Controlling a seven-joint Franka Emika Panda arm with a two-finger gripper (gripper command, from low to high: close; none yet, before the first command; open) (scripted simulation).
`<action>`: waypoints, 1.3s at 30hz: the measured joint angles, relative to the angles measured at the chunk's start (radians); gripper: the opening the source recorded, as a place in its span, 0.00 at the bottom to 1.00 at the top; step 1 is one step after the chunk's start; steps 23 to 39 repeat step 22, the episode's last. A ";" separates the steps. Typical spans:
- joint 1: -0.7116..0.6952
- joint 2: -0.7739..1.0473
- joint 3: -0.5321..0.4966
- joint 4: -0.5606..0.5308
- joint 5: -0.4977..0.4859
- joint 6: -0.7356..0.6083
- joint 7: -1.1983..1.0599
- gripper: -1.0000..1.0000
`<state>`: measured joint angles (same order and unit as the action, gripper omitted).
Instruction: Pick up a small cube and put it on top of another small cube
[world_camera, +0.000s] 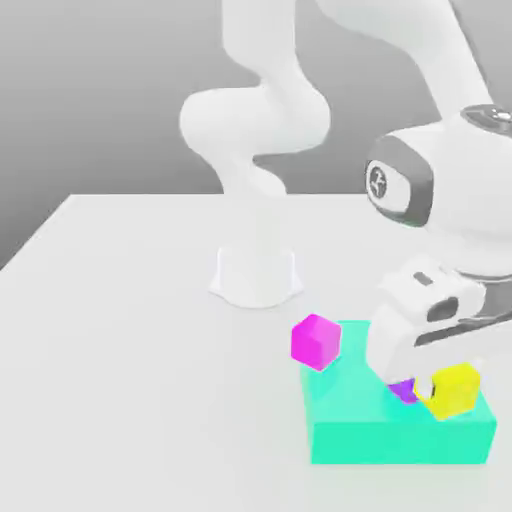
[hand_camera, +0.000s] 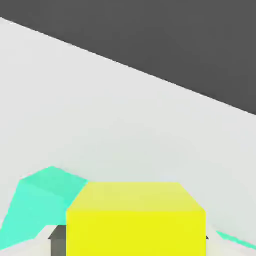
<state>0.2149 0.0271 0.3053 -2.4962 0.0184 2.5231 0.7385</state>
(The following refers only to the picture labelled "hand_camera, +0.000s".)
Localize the small yellow cube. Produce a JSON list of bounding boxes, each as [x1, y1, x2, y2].
[[65, 181, 207, 256]]

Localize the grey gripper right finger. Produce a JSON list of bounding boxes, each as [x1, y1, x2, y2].
[[205, 223, 256, 256]]

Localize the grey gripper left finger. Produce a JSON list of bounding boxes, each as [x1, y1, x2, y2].
[[0, 224, 67, 256]]

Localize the small turquoise cube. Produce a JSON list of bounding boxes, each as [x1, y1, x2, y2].
[[0, 165, 90, 251]]

